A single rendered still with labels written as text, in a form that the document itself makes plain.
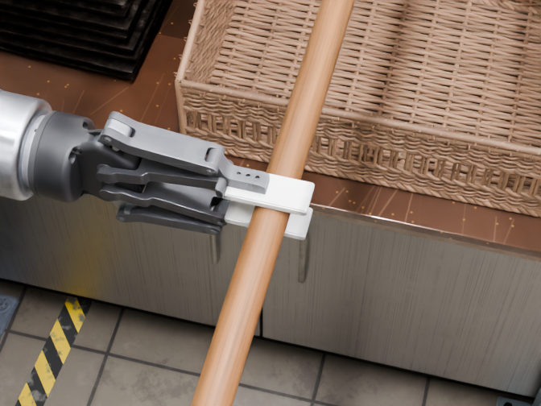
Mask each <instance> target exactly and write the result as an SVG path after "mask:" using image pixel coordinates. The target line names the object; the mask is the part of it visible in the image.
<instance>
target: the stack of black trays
mask: <svg viewBox="0 0 541 406"><path fill-rule="evenodd" d="M169 2H170V0H0V50H1V51H4V52H11V53H14V54H18V55H21V56H28V57H31V58H35V59H38V60H45V61H48V62H52V63H55V64H62V65H65V66H68V67H72V68H78V69H82V70H85V71H89V72H92V73H99V74H102V75H106V76H109V77H115V78H119V79H123V80H126V81H129V80H133V79H134V75H135V73H136V72H137V70H138V67H139V65H140V64H141V61H142V58H143V57H144V55H145V53H146V51H147V48H148V46H149V44H150V42H151V40H152V38H153V35H154V33H155V31H156V29H157V27H158V25H159V22H160V20H161V18H162V17H163V14H164V12H165V10H166V8H167V5H168V3H169Z"/></svg>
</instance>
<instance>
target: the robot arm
mask: <svg viewBox="0 0 541 406"><path fill-rule="evenodd" d="M130 137H131V138H130ZM206 154H207V155H208V156H205V155H206ZM224 154H225V148H224V147H223V146H222V145H220V144H216V143H211V142H208V141H205V140H202V139H197V138H193V137H191V136H187V135H182V134H179V133H175V132H173V131H169V130H164V129H161V128H158V127H155V126H150V125H147V124H143V123H140V122H136V121H135V120H133V119H131V118H128V117H127V116H125V115H123V114H120V113H118V112H111V113H110V115H109V117H108V120H107V122H106V124H105V127H104V129H103V130H102V129H97V130H96V127H95V125H94V123H93V121H92V120H91V119H90V118H86V117H83V116H79V115H75V114H68V113H65V112H60V111H57V110H54V111H52V108H51V106H50V105H49V103H48V102H46V101H44V100H43V99H39V98H36V97H29V96H25V95H22V94H17V93H11V92H7V91H3V90H2V89H0V196H2V197H8V198H12V199H15V200H19V201H23V200H26V199H28V198H29V197H31V196H33V194H35V195H36V196H38V197H45V198H48V199H52V200H56V201H62V202H66V203H73V202H75V201H77V200H78V199H79V198H80V197H82V196H83V195H85V194H90V195H93V196H95V197H98V198H100V199H102V200H103V201H112V202H113V203H114V205H115V206H116V207H117V208H118V212H117V214H116V218H117V219H118V220H119V221H120V222H145V223H150V224H155V225H159V226H167V227H172V228H176V229H181V230H190V231H195V232H199V233H204V234H212V235H219V234H220V233H221V229H222V228H223V227H224V226H226V225H227V224H228V223H231V224H234V225H239V226H244V227H248V226H249V224H250V219H251V217H252V214H253V212H254V207H255V206H261V207H264V208H268V209H275V210H279V211H283V212H287V213H290V217H289V220H288V223H287V228H286V230H285V233H284V236H286V237H290V238H296V239H299V240H304V239H305V237H306V234H307V232H308V227H309V223H310V221H311V217H312V211H313V209H312V208H309V204H310V201H311V199H312V194H313V190H314V186H315V185H314V184H313V183H311V182H307V181H303V180H296V179H292V178H288V177H284V176H277V175H273V174H270V173H266V172H262V171H256V170H254V169H253V170H252V169H249V168H243V167H238V166H235V165H233V162H232V161H231V160H229V159H226V158H225V155H224ZM146 184H147V185H146ZM145 185H146V187H145ZM144 187H145V189H144ZM210 189H214V190H216V192H214V191H212V190H210ZM143 190H144V192H142V191H143Z"/></svg>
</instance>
